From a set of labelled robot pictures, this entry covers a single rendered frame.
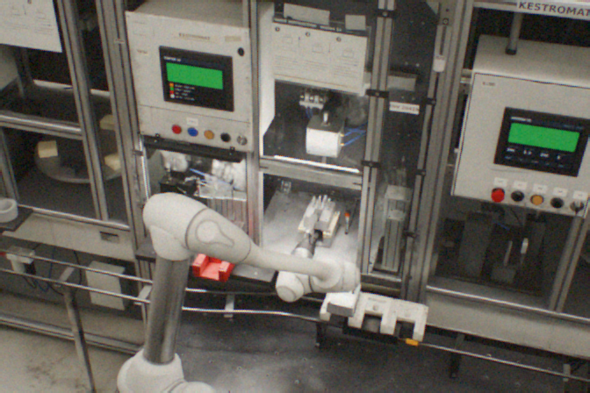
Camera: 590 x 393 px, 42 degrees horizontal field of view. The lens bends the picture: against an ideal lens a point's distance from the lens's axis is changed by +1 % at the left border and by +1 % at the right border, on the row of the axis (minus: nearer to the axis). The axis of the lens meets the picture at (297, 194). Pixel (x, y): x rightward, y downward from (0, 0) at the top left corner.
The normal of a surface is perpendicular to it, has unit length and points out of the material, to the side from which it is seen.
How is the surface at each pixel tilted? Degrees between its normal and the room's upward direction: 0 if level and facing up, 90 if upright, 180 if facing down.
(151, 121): 90
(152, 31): 90
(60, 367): 0
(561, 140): 90
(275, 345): 0
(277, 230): 0
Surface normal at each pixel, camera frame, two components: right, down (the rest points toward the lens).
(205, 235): -0.22, -0.24
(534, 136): -0.27, 0.58
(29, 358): 0.02, -0.80
